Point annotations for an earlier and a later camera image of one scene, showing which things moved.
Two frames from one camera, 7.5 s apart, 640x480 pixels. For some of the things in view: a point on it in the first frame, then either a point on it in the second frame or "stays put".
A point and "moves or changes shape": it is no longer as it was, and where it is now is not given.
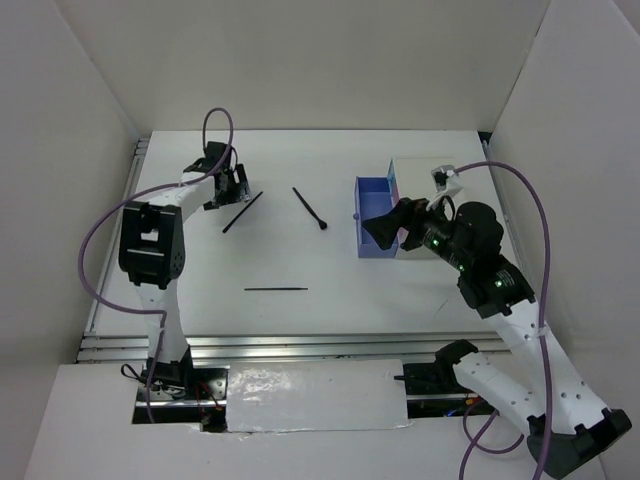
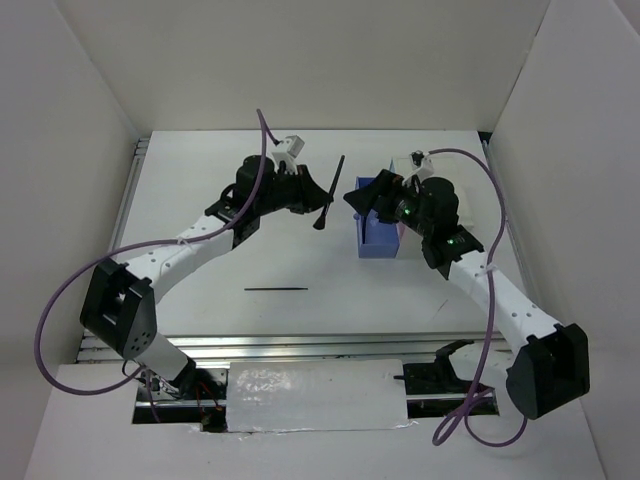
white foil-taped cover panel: x=310 y=395 stays put
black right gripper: x=385 y=227 → x=368 y=196
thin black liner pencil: x=286 y=288 stays put
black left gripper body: x=235 y=191 → x=283 y=192
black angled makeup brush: x=322 y=223 moves or changes shape
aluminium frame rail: x=405 y=347 stays put
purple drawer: x=373 y=198 stays put
